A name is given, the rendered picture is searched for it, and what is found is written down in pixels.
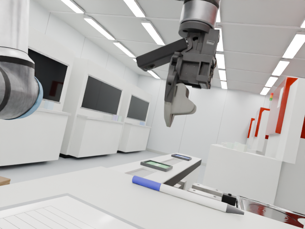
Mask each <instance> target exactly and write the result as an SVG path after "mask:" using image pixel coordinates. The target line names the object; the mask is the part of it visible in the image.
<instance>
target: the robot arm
mask: <svg viewBox="0 0 305 229"><path fill-rule="evenodd" d="M178 1H184V3H183V8H182V13H181V18H180V22H179V25H180V26H179V31H178V34H179V35H180V36H181V37H182V39H180V40H177V41H175V42H172V43H170V44H167V45H165V46H163V47H160V48H158V49H155V50H152V51H150V52H147V53H145V54H143V55H140V56H138V57H136V62H137V66H138V67H139V68H140V69H142V70H143V71H145V72H146V71H149V70H152V69H154V68H157V67H159V66H162V65H165V64H167V63H170V64H169V69H168V75H167V81H166V87H165V96H164V119H165V123H166V126H167V127H171V125H172V122H173V120H174V117H175V115H192V114H194V113H195V112H196V110H197V107H196V105H195V104H194V103H193V102H192V101H190V100H189V89H188V88H187V87H186V85H188V86H191V87H192V88H195V89H210V88H211V85H212V78H213V75H214V69H215V67H216V62H217V61H215V60H216V58H215V56H216V50H217V46H218V43H219V41H220V37H221V36H220V30H219V29H215V26H216V20H217V15H218V10H219V6H220V1H221V0H178ZM29 5H30V0H0V119H4V120H14V119H21V118H25V117H27V116H29V115H31V114H33V113H34V112H35V111H36V110H37V109H38V107H39V106H40V104H41V101H42V98H43V88H42V85H41V83H40V82H39V81H38V79H37V78H36V77H35V76H34V61H33V60H32V59H31V58H30V57H29V56H28V34H29ZM186 40H187V41H188V42H186ZM188 45H189V46H188Z"/></svg>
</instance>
